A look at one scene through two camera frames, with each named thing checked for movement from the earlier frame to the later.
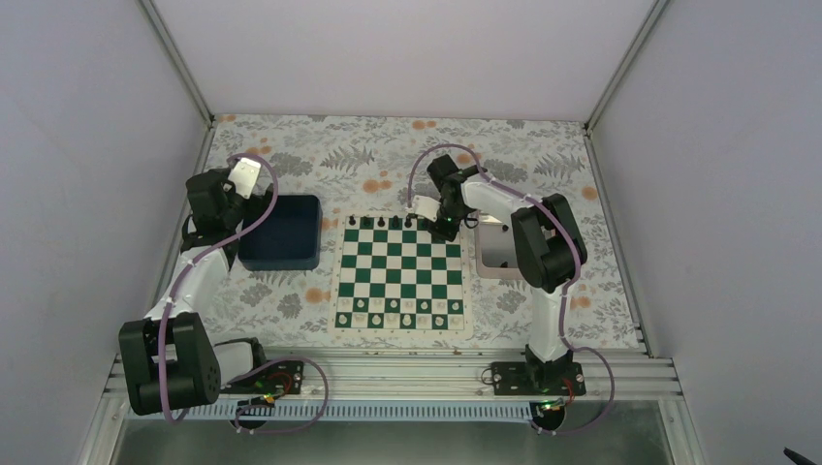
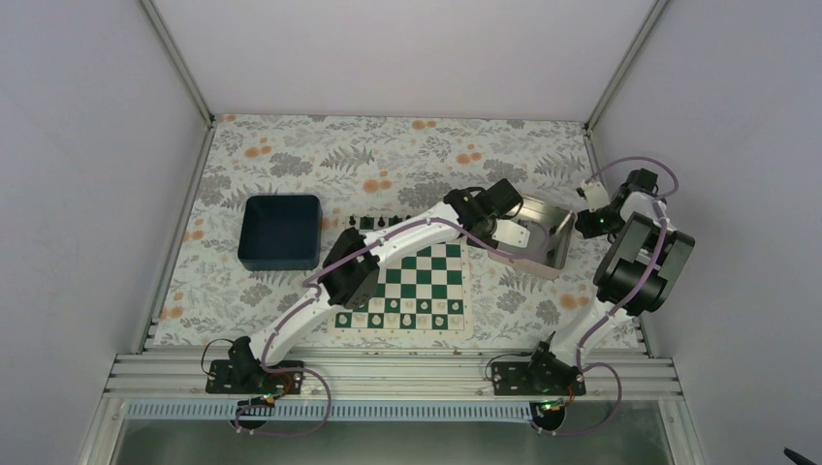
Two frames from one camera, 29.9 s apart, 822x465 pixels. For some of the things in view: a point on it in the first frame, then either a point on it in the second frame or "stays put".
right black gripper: x=450 y=233 -> x=586 y=228
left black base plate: x=287 y=378 stays put
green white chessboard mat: x=391 y=277 stays put
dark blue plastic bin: x=289 y=240 stays put
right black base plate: x=517 y=378 stays put
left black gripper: x=256 y=209 -> x=473 y=243
